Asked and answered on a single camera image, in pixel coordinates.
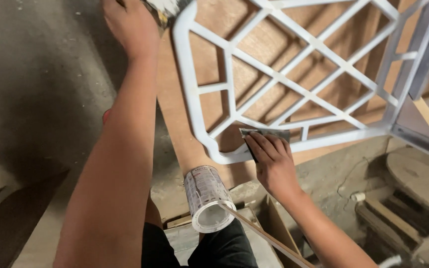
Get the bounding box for white lattice panel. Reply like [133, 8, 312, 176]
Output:
[172, 0, 429, 165]

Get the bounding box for open wooden box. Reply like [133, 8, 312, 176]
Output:
[163, 194, 306, 268]

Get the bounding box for black shorts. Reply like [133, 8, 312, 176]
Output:
[142, 219, 258, 268]

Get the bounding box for labelled tin can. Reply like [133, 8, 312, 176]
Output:
[183, 165, 237, 234]

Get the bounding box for round wooden board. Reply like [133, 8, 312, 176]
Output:
[386, 147, 429, 224]

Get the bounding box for heap of wooden planks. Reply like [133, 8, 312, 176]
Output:
[355, 192, 429, 268]

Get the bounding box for thin wooden stick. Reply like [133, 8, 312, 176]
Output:
[220, 203, 315, 268]

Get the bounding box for brown plywood board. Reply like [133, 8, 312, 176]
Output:
[156, 0, 429, 188]

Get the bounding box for aluminium frame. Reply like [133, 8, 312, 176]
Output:
[389, 0, 429, 165]

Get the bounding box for grey sandpaper sheet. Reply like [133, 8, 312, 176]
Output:
[239, 128, 291, 164]

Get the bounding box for person's left hand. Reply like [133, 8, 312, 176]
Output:
[101, 0, 162, 61]

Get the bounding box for dark wooden board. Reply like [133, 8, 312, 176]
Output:
[0, 169, 70, 268]

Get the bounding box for person's right hand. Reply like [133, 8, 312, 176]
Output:
[244, 132, 305, 204]

